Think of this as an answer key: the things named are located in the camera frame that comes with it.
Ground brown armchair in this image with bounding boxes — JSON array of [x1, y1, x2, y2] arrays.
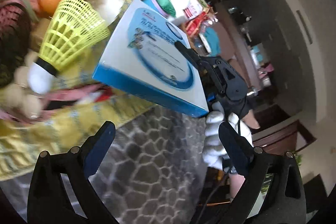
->
[[218, 4, 264, 79]]

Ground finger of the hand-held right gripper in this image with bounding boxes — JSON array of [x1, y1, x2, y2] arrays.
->
[[174, 40, 201, 71]]

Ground black cable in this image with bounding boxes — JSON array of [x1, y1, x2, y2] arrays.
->
[[196, 166, 238, 224]]

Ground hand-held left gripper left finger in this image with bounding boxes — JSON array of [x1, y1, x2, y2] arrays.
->
[[28, 121, 118, 224]]

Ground dark mesh basket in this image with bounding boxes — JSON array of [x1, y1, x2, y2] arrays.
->
[[0, 2, 32, 88]]

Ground cream round beads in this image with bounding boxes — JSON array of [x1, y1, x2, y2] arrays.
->
[[0, 51, 43, 120]]

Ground teal cloth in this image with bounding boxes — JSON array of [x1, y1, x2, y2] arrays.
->
[[204, 28, 221, 54]]

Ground yellow checked cloth desktop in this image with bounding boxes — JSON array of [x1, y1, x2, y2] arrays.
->
[[0, 0, 168, 181]]

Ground blue and white box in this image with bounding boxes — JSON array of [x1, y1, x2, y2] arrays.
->
[[92, 0, 210, 119]]

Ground dark wooden low table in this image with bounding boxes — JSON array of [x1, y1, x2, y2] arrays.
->
[[251, 105, 316, 157]]

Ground white tissue pack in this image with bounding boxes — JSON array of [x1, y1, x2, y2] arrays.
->
[[164, 0, 190, 25]]

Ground yellow plastic shuttlecock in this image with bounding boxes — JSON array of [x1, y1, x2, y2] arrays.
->
[[28, 0, 111, 94]]

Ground person's right hand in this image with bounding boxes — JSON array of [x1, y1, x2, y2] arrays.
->
[[203, 110, 253, 170]]

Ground person's right forearm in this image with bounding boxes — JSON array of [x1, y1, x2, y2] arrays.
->
[[229, 173, 248, 202]]

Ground red and white package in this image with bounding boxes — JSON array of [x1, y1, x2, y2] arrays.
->
[[43, 83, 114, 112]]

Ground white red printed bag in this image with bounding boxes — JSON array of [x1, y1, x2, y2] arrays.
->
[[175, 0, 203, 22]]

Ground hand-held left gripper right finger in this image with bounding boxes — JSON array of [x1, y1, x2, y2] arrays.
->
[[218, 123, 307, 224]]

